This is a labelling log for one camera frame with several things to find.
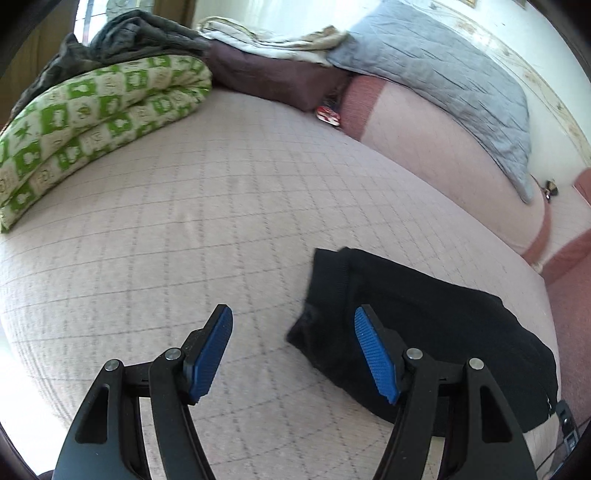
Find black pants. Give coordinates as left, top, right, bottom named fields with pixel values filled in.
left=287, top=248, right=558, bottom=432

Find pink checked bolster cushion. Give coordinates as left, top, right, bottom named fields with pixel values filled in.
left=341, top=76, right=551, bottom=264

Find pink checked bed sheet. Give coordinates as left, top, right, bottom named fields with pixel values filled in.
left=1, top=91, right=557, bottom=479

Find green patterned folded quilt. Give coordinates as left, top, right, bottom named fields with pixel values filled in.
left=1, top=55, right=211, bottom=232

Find grey quilted pillow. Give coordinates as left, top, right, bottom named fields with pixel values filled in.
left=327, top=1, right=534, bottom=203

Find red white small packet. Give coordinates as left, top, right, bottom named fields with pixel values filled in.
left=315, top=105, right=341, bottom=128

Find dark maroon folded cloth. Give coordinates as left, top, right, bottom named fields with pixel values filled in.
left=205, top=41, right=349, bottom=112

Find dark grey folded garment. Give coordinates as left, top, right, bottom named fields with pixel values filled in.
left=8, top=9, right=211, bottom=120

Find cream folded cloth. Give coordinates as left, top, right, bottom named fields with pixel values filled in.
left=193, top=16, right=348, bottom=67

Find black cable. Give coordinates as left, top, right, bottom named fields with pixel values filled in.
left=535, top=398, right=583, bottom=471

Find small dark keychain object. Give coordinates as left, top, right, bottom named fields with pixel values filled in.
left=542, top=180, right=559, bottom=203

